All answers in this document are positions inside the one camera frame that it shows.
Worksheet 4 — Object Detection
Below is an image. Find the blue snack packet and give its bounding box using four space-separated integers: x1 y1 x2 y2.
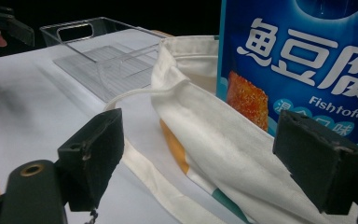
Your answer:
215 0 358 154

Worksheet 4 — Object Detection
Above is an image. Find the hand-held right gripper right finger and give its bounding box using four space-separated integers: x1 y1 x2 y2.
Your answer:
271 109 358 216

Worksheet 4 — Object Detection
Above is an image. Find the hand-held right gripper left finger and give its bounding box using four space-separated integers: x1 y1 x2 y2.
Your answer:
57 107 126 213

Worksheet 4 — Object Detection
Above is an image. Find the cream canvas tote bag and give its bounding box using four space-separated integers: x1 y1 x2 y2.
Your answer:
103 35 358 224

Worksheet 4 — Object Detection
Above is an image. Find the clear plastic bin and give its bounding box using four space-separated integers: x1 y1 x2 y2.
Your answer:
39 16 169 104

